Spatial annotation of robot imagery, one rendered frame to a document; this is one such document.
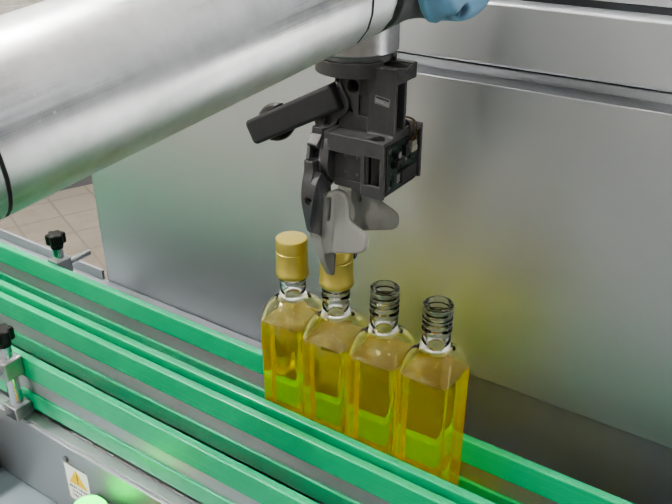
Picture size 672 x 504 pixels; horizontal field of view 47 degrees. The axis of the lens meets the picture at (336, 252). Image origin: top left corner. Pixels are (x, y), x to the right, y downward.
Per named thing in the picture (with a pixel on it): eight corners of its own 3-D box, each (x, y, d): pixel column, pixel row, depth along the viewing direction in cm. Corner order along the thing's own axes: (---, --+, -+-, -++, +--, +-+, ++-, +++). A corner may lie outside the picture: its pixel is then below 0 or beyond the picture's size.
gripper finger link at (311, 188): (311, 239, 71) (319, 144, 68) (298, 234, 71) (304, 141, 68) (339, 227, 74) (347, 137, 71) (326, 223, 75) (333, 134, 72)
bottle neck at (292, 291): (312, 291, 84) (311, 252, 82) (296, 303, 82) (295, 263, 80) (290, 283, 85) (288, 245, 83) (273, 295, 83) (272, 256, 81)
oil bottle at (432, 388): (458, 501, 86) (474, 340, 76) (434, 534, 81) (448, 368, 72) (414, 480, 88) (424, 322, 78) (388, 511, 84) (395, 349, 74)
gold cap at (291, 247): (303, 284, 81) (302, 246, 79) (271, 279, 81) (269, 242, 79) (313, 268, 84) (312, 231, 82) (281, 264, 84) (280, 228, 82)
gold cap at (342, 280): (360, 280, 79) (361, 242, 77) (341, 295, 77) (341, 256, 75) (331, 271, 81) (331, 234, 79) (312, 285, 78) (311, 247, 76)
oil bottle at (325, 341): (368, 461, 91) (372, 307, 81) (342, 491, 87) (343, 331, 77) (329, 443, 94) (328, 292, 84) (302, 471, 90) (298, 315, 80)
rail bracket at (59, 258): (104, 297, 125) (92, 223, 119) (70, 316, 120) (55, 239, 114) (88, 290, 127) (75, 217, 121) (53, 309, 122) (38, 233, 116)
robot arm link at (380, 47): (293, 4, 64) (346, -9, 70) (295, 60, 66) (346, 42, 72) (371, 14, 60) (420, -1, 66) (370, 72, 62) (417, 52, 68)
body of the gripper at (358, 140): (380, 209, 67) (384, 72, 62) (300, 188, 71) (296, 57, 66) (421, 181, 73) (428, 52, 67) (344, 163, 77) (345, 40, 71)
